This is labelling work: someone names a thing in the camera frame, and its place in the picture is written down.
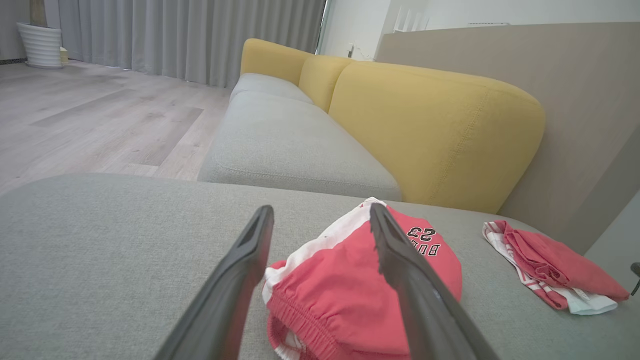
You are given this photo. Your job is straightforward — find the white slatted object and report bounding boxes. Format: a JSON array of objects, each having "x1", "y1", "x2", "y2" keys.
[{"x1": 392, "y1": 5, "x2": 431, "y2": 33}]

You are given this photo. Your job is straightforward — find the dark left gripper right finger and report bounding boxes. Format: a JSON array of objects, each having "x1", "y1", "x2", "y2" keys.
[{"x1": 369, "y1": 202, "x2": 501, "y2": 360}]

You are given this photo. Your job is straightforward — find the red white-trimmed jersey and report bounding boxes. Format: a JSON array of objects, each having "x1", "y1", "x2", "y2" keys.
[{"x1": 481, "y1": 220, "x2": 631, "y2": 316}]

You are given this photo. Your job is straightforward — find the narrow yellow sofa backrest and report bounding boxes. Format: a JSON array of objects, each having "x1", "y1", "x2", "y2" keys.
[{"x1": 298, "y1": 54, "x2": 353, "y2": 113}]

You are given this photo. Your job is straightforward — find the large yellow sofa backrest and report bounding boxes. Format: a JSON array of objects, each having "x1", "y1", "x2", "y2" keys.
[{"x1": 327, "y1": 61, "x2": 547, "y2": 215}]

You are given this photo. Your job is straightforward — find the small grey sofa seat cushion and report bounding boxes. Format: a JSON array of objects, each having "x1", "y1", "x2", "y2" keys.
[{"x1": 229, "y1": 73, "x2": 315, "y2": 106}]

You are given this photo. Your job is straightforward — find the grey pleated curtain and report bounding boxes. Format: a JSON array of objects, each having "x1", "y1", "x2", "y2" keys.
[{"x1": 44, "y1": 0, "x2": 328, "y2": 90}]

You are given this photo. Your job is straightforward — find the brown plant trunk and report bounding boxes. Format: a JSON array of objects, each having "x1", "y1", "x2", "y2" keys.
[{"x1": 28, "y1": 0, "x2": 49, "y2": 28}]

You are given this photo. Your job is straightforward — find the red shorts with white stripe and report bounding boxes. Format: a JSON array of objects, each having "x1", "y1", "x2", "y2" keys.
[{"x1": 262, "y1": 196, "x2": 463, "y2": 360}]

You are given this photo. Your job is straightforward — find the medium yellow sofa backrest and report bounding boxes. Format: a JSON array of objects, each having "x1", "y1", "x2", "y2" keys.
[{"x1": 240, "y1": 38, "x2": 313, "y2": 87}]

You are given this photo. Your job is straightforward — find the large grey sofa seat cushion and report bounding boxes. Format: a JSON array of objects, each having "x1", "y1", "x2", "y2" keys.
[{"x1": 196, "y1": 90, "x2": 404, "y2": 202}]

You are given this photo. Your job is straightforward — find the white ribbed plant pot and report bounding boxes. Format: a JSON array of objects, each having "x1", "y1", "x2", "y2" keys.
[{"x1": 16, "y1": 21, "x2": 64, "y2": 70}]

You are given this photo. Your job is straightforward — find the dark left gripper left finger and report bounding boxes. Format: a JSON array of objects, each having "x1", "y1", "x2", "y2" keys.
[{"x1": 152, "y1": 204, "x2": 275, "y2": 360}]

